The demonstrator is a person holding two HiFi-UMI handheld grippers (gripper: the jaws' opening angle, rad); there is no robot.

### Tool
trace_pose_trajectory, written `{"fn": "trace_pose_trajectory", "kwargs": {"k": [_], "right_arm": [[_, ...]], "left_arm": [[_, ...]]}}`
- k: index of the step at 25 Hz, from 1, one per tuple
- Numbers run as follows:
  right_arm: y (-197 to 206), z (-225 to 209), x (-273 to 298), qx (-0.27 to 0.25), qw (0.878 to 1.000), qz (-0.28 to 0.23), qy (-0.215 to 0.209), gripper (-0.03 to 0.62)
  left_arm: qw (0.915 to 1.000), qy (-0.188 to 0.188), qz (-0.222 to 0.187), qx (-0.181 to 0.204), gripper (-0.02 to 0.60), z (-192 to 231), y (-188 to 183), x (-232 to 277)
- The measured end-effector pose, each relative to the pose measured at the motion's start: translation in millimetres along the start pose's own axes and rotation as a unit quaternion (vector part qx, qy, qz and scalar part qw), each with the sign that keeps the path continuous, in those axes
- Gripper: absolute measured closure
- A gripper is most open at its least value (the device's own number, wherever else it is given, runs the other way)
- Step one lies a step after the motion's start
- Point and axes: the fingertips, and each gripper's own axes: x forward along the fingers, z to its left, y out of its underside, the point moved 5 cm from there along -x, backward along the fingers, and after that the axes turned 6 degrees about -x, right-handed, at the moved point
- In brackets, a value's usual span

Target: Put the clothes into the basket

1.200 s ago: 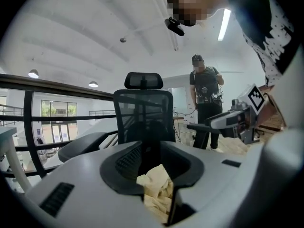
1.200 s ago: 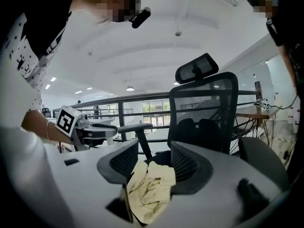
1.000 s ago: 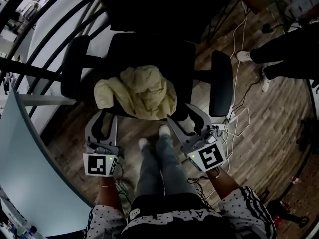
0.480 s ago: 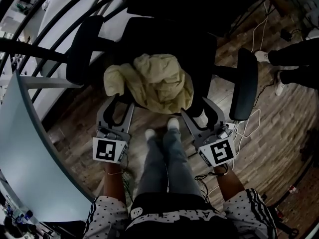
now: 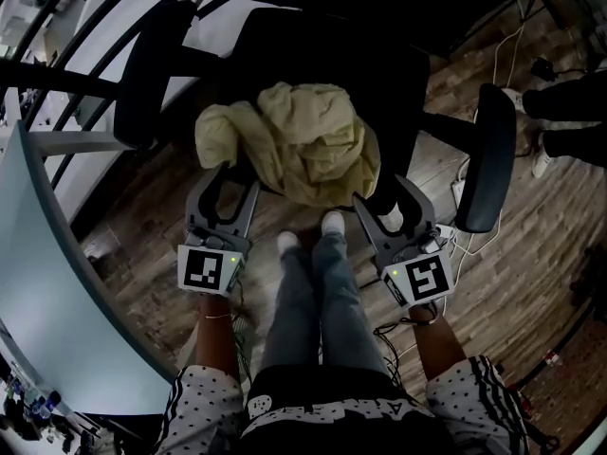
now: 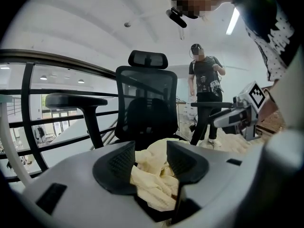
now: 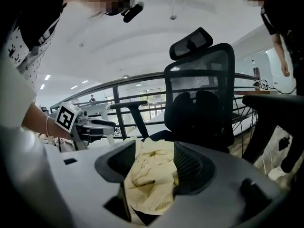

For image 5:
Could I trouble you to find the person's white shoe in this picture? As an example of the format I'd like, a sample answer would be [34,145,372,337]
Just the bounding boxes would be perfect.
[321,210,346,237]
[276,230,301,256]

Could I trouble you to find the person's black printed shirt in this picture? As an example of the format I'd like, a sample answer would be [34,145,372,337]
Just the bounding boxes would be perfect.
[239,363,459,455]

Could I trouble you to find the person's right forearm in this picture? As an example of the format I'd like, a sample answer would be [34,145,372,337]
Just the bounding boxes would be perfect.
[409,304,469,396]

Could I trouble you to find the person's leg in jeans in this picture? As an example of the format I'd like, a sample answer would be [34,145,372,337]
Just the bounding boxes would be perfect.
[310,228,391,377]
[259,244,324,376]

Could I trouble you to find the person's right leg in jeans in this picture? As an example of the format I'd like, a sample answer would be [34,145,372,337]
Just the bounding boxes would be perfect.
[310,228,391,377]

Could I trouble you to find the heap of small desk items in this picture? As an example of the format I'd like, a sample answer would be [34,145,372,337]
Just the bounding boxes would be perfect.
[0,360,118,455]

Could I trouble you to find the person's left forearm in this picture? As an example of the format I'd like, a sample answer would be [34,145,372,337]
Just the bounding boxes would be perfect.
[193,294,241,379]

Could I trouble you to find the black thin cables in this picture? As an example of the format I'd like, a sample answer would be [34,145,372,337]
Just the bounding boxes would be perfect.
[372,315,431,391]

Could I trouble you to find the black office chair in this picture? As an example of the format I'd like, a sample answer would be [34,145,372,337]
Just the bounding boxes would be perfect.
[113,0,519,235]

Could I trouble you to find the beige clothes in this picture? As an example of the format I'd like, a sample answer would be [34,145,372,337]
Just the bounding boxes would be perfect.
[193,81,383,209]

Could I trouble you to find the white floor cable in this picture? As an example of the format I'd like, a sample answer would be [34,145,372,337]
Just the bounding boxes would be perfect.
[490,0,528,92]

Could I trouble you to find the person's white dotted overshirt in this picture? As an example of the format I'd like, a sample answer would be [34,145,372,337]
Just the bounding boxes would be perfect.
[158,354,533,455]

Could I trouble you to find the person's right white shoe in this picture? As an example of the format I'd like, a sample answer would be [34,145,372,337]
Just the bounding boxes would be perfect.
[321,210,346,237]

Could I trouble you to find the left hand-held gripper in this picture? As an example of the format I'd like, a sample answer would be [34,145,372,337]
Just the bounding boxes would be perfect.
[176,163,262,298]

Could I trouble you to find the black power adapter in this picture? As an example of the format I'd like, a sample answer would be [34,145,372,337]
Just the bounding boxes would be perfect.
[529,56,557,83]

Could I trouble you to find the black metal railing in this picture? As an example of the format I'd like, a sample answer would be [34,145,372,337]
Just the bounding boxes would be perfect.
[0,0,250,191]

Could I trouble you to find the person's left leg in jeans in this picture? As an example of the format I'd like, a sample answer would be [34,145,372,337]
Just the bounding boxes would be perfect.
[259,244,324,376]

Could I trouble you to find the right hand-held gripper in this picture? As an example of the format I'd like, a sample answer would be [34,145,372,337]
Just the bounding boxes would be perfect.
[352,173,457,310]

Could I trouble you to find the person's left white shoe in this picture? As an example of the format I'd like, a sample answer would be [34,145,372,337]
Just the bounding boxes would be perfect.
[276,230,301,256]

